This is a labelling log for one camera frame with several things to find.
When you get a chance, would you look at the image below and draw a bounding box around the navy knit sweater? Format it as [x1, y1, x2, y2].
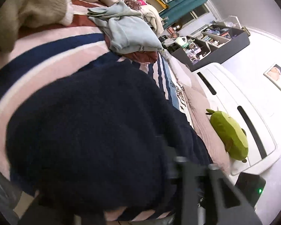
[5, 62, 212, 221]

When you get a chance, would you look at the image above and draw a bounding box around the cream clothes pile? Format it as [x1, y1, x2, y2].
[140, 5, 164, 37]

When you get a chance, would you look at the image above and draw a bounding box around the green avocado plush toy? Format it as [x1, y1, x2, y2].
[206, 109, 249, 163]

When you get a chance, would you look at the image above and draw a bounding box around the pink pillow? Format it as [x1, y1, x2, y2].
[168, 56, 203, 92]
[183, 85, 230, 175]

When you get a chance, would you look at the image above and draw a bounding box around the white bed headboard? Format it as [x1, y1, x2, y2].
[194, 62, 278, 176]

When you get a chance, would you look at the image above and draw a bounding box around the dark tall bookshelf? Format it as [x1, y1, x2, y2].
[168, 24, 250, 72]

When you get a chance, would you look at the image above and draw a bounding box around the light blue garment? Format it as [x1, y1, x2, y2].
[88, 1, 162, 54]

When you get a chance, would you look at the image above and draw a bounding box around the teal window curtain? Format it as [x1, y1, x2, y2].
[160, 0, 208, 29]

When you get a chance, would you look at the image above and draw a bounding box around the pink satin bag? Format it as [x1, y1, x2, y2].
[123, 0, 141, 11]

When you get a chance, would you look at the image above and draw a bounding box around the yellow wooden shelf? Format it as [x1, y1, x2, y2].
[143, 0, 168, 13]

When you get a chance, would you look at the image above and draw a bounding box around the striped bed blanket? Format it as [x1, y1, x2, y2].
[0, 0, 195, 223]

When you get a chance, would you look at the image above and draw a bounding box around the tan fleece garment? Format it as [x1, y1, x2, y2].
[0, 0, 73, 52]

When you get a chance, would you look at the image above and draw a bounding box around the framed wall portrait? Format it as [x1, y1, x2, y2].
[263, 64, 281, 91]

